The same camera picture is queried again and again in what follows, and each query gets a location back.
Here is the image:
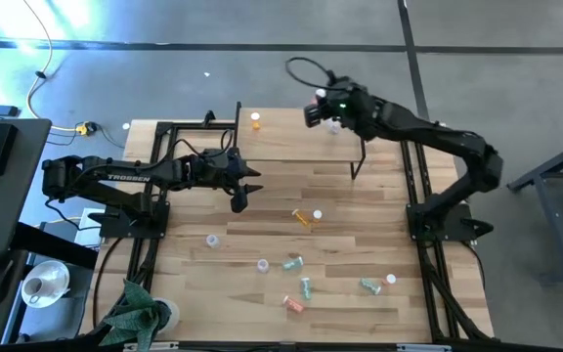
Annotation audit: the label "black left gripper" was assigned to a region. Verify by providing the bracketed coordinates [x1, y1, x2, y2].
[201, 149, 263, 214]

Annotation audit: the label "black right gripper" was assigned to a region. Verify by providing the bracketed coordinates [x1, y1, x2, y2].
[303, 72, 371, 129]

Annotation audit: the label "wooden shelf black metal legs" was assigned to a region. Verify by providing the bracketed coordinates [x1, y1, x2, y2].
[231, 101, 368, 181]

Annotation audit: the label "white plant pot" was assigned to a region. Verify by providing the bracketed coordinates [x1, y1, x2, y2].
[152, 296, 182, 334]

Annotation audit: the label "white box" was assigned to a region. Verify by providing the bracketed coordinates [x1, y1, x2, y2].
[73, 207, 105, 248]

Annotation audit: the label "green leafy plant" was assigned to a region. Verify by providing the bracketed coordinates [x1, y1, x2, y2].
[98, 279, 173, 349]

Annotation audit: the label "white saucer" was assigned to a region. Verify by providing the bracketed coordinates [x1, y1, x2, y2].
[20, 259, 71, 309]

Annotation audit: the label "dark grey desk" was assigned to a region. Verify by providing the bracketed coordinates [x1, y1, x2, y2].
[0, 116, 54, 346]

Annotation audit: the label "white cup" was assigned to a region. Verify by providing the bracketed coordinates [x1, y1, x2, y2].
[21, 276, 51, 307]

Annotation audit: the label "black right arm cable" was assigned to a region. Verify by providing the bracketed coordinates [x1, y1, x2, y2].
[284, 56, 336, 92]

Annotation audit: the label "black aluminium table frame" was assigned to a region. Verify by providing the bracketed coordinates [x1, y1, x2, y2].
[91, 119, 496, 343]

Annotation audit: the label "silver metal bracket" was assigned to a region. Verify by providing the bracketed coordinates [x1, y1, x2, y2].
[396, 343, 453, 352]
[122, 341, 180, 352]

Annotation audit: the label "yellow floor cable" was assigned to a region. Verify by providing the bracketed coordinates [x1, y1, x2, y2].
[21, 0, 80, 133]

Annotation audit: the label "blue-grey metal table frame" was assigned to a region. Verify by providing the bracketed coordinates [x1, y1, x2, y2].
[505, 132, 563, 288]

